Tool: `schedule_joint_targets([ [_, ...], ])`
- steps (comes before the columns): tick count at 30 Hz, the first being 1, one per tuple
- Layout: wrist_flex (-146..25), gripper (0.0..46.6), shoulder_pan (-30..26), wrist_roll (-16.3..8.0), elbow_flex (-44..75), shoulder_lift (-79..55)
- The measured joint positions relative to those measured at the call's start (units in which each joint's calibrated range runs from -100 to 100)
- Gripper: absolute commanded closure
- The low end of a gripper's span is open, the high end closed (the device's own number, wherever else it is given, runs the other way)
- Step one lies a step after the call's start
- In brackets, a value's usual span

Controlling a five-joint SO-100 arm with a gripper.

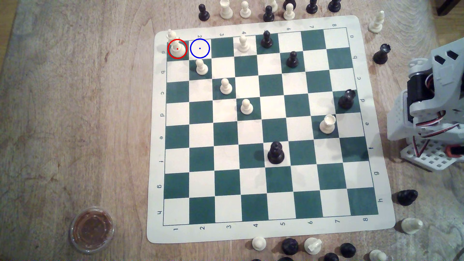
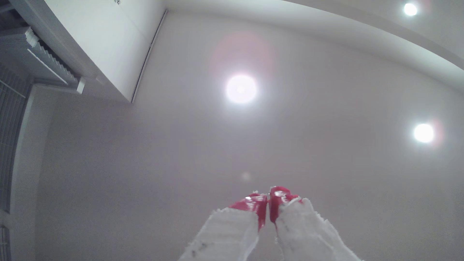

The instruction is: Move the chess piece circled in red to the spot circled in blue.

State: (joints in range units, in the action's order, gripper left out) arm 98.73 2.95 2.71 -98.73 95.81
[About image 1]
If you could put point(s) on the white king chess piece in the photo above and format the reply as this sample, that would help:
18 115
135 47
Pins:
177 50

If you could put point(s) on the white printed robot arm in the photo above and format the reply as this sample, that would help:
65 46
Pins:
447 87

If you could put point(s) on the white pawn chess piece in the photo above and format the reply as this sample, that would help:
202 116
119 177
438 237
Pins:
247 108
243 45
258 243
226 88
245 12
289 14
201 69

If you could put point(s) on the black queen chess piece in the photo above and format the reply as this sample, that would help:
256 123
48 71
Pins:
276 155

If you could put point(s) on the green white vinyl chess mat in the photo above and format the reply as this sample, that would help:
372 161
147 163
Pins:
224 181

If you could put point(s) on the black pawn chess piece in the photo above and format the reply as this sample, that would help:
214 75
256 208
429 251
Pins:
268 15
203 14
266 41
292 61

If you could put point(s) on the white rook chess piece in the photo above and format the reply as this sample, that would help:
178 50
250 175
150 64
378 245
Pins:
327 125

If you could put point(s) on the black rook chess piece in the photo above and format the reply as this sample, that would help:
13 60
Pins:
380 56
345 101

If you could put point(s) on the white knight chess piece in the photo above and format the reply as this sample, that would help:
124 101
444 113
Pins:
312 245

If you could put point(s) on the white bishop chess piece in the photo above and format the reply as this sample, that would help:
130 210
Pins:
376 25

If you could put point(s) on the black knight chess piece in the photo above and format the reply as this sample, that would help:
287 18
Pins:
406 197

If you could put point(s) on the dark wooden furniture piece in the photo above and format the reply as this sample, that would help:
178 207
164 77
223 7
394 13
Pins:
449 6

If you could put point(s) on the clear lidded plastic cup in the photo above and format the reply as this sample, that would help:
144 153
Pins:
92 230

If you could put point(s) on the orange black clamp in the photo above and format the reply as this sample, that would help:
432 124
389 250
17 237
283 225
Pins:
455 150

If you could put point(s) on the white perforated base plate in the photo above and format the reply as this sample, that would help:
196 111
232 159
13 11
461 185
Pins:
435 159

